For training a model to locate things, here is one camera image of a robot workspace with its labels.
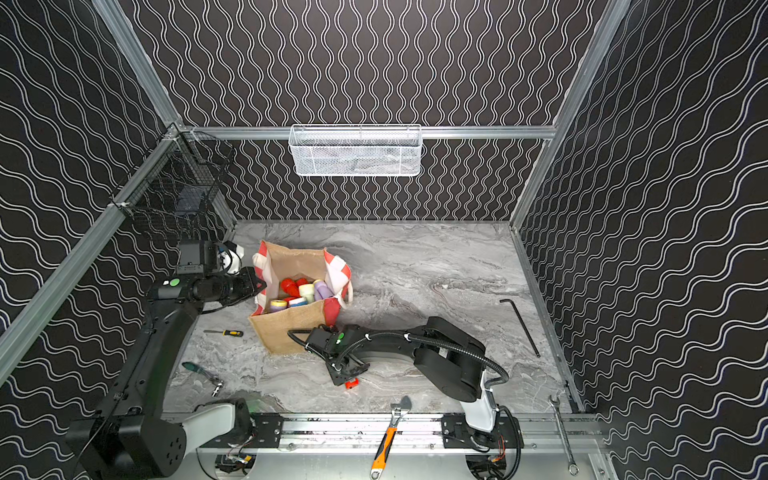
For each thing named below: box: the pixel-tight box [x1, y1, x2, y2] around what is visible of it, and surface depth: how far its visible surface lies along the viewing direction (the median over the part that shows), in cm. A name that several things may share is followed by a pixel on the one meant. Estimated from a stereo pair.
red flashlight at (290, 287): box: [280, 278, 301, 297], surface depth 97 cm
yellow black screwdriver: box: [203, 329, 244, 337], surface depth 92 cm
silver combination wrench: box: [548, 395, 580, 476], surface depth 77 cm
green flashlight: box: [298, 284, 315, 304], surface depth 90 cm
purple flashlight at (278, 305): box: [270, 300, 287, 312], surface depth 85 cm
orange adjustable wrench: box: [370, 395, 412, 480], surface depth 75 cm
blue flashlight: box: [288, 297, 309, 307], surface depth 86 cm
